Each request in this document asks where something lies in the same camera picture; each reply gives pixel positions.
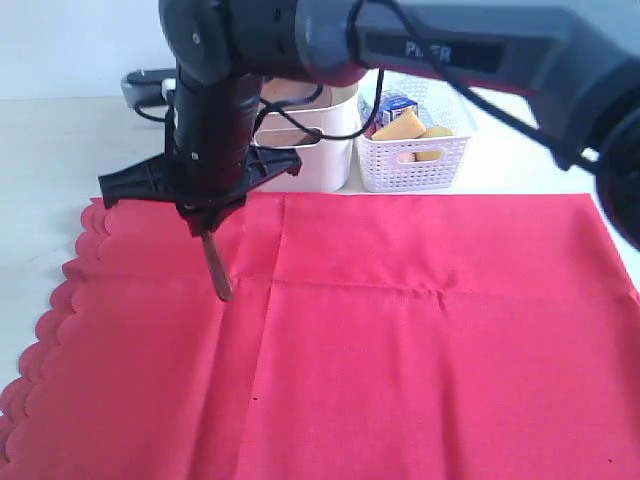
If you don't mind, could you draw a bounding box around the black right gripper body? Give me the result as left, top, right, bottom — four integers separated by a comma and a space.
99, 72, 302, 209

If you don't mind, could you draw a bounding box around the red scalloped table cloth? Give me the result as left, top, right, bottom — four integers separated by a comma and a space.
1, 194, 639, 479

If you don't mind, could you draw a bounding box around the blue white milk carton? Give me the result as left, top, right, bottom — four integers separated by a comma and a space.
358, 87, 419, 127

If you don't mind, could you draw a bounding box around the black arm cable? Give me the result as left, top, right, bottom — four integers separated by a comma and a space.
252, 0, 601, 174

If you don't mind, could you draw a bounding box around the brown wooden plate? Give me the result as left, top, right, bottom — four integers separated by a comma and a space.
259, 77, 335, 150

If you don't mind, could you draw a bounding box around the white woven plastic basket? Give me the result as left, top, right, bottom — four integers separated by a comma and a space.
356, 72, 476, 193

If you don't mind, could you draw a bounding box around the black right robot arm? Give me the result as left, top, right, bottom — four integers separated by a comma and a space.
99, 1, 639, 245

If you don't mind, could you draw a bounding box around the dark wooden spoon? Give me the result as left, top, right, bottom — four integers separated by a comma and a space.
201, 231, 233, 302

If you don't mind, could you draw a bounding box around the brown egg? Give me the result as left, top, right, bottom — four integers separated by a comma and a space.
398, 152, 416, 163

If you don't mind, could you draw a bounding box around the cream plastic tub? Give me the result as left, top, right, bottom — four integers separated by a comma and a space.
254, 84, 359, 193

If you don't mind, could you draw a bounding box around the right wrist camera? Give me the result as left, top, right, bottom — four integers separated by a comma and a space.
121, 68, 176, 109

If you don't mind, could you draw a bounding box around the yellow lemon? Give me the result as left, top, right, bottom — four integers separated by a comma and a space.
414, 125, 454, 162

